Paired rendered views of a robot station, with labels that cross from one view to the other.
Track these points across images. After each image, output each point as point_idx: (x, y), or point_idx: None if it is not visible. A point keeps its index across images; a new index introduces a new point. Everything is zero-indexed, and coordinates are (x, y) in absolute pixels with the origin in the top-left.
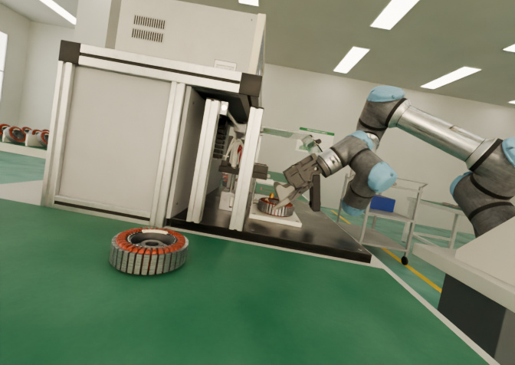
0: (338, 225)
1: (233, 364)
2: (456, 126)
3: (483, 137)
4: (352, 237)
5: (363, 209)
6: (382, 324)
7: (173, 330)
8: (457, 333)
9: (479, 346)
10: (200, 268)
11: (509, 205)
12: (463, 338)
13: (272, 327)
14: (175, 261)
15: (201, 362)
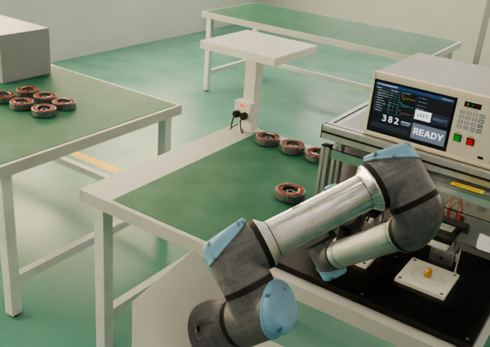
0: (359, 313)
1: (230, 197)
2: (297, 205)
3: (267, 221)
4: (316, 293)
5: (316, 268)
6: (222, 226)
7: (246, 194)
8: (204, 241)
9: (197, 240)
10: (278, 205)
11: (224, 301)
12: (202, 240)
13: (237, 206)
14: (277, 195)
15: (234, 195)
